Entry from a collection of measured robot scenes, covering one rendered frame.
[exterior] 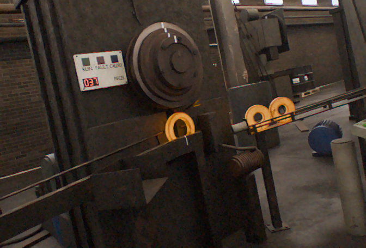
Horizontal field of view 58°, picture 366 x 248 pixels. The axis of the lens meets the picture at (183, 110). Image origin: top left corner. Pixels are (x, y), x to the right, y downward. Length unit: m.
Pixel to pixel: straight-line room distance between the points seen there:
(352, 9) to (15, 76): 6.32
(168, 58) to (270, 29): 8.21
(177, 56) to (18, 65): 6.33
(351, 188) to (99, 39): 1.56
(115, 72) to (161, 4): 0.56
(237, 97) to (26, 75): 4.90
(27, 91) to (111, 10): 6.03
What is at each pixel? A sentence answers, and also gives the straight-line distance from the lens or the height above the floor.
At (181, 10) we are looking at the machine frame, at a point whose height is 1.46.
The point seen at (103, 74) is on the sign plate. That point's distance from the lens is 1.77.
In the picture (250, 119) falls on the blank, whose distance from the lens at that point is 2.08.
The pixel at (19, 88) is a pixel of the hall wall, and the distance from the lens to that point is 7.79.
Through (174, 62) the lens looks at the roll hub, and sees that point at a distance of 1.74.
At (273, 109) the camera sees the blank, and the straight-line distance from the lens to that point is 2.12.
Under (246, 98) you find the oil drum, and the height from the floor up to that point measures 0.71.
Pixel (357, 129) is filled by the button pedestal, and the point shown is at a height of 0.60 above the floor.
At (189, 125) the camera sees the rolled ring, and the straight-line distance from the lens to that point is 1.89.
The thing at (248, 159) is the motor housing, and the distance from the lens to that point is 1.97.
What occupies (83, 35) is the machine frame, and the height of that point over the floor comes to 1.34.
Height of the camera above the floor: 0.95
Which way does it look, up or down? 3 degrees down
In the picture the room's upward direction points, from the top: 12 degrees counter-clockwise
